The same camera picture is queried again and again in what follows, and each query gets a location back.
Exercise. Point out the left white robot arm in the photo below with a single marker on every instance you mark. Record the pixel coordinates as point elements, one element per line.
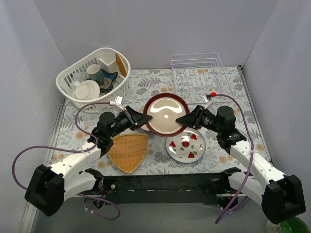
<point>51,186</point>

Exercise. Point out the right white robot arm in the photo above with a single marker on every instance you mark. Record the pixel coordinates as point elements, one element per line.
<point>279,195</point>

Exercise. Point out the white square container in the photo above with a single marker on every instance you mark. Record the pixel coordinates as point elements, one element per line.
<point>107,62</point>

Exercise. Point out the watermelon pattern plate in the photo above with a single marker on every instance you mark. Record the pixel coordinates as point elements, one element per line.
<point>187,147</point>

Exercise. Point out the beige square bowl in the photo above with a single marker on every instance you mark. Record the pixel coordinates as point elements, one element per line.
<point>144,127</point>

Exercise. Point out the red rimmed beige plate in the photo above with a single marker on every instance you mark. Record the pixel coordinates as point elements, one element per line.
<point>164,109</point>

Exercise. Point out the woven bamboo tray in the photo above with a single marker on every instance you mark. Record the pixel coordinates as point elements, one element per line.
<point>128,151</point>

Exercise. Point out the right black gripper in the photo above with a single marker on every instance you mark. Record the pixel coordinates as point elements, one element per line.
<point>198,118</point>

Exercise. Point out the woven coaster in basket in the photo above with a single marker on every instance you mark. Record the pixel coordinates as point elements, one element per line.
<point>121,65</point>

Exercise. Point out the black base frame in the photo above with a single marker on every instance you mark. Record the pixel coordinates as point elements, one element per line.
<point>205,188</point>

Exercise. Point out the white plastic basket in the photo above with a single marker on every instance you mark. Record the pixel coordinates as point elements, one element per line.
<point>103,75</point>

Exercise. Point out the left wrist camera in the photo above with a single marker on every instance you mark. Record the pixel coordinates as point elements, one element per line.
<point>116,102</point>

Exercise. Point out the white cup in basket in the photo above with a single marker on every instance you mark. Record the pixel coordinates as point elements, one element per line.
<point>93,71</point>

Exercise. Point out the green floral mug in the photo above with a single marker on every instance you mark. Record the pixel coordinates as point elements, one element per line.
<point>293,225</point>

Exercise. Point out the white plate in basket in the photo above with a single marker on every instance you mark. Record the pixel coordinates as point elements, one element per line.
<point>87,90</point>

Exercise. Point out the floral table mat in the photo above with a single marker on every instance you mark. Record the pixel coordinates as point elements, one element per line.
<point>145,83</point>

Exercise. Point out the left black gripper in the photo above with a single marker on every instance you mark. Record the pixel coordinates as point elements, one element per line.
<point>132,117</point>

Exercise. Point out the white wire dish rack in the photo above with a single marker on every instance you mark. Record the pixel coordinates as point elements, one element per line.
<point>197,74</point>

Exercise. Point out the blue star dish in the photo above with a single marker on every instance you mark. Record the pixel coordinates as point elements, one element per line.
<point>109,78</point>

